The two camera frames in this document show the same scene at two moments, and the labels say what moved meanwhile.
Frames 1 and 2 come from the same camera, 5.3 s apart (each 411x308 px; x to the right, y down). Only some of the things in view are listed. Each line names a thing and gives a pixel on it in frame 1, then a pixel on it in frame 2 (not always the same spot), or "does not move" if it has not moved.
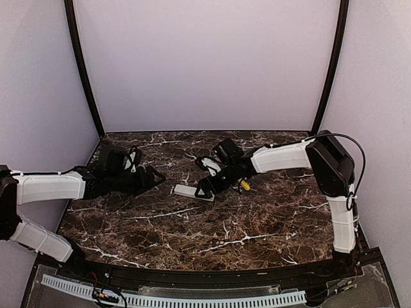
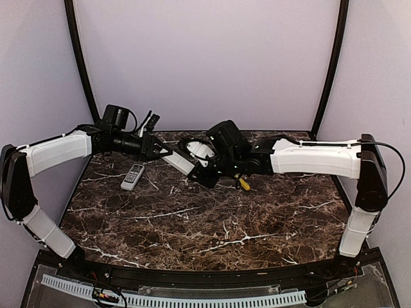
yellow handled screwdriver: [244, 184] does not move
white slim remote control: [189, 191] -> [178, 162]
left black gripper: [144, 185] -> [148, 145]
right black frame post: [343, 15] does not move
